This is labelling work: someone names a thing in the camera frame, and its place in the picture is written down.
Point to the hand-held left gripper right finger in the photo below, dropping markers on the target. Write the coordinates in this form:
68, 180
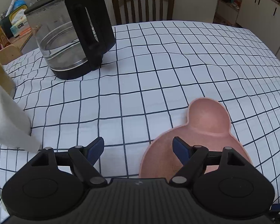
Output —
180, 150

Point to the pink gourd-shaped plate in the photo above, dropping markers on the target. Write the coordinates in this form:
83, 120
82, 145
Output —
205, 121

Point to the blue and yellow container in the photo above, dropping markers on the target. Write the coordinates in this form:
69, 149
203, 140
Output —
18, 21

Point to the white pitcher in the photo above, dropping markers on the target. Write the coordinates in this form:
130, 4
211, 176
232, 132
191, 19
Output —
7, 126

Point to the white open shelf unit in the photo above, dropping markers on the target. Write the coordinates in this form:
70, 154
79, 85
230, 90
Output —
226, 11

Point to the white pen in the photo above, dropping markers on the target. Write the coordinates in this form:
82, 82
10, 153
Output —
11, 4

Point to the white grid-pattern tablecloth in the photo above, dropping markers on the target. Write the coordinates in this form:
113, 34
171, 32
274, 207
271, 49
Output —
142, 74

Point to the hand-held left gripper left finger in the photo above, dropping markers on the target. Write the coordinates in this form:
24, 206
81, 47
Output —
95, 150

